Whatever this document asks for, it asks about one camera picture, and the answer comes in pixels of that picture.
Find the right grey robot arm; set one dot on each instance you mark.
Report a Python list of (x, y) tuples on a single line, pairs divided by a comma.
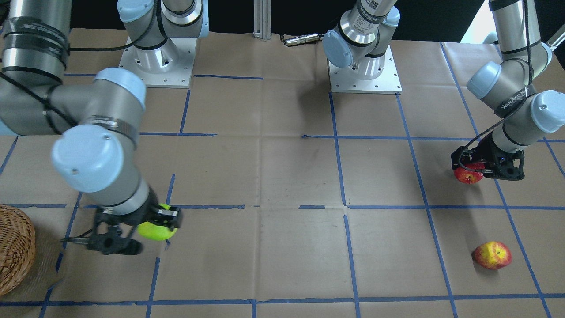
[(97, 124)]

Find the aluminium frame post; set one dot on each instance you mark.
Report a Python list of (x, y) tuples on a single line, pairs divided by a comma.
[(262, 20)]

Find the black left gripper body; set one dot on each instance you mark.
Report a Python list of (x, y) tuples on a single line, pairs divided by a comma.
[(484, 152)]

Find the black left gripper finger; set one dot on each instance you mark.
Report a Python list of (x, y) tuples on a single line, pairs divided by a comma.
[(467, 159), (483, 171)]

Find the green apple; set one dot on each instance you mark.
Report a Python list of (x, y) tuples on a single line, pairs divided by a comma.
[(151, 231)]

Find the woven wicker basket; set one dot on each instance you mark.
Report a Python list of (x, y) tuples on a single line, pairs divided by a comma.
[(17, 247)]

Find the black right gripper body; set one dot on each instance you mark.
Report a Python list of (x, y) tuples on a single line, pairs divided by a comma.
[(143, 212)]

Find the silver cable connector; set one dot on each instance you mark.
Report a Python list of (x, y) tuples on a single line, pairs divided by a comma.
[(300, 40)]

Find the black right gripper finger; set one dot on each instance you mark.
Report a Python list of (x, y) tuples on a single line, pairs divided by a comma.
[(169, 217)]

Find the red yellow apple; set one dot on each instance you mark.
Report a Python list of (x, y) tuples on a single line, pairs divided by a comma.
[(492, 255)]

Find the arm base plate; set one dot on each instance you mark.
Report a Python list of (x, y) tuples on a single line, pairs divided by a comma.
[(169, 66), (377, 76)]

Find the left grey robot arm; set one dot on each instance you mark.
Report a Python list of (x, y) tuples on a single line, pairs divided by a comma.
[(358, 43)]

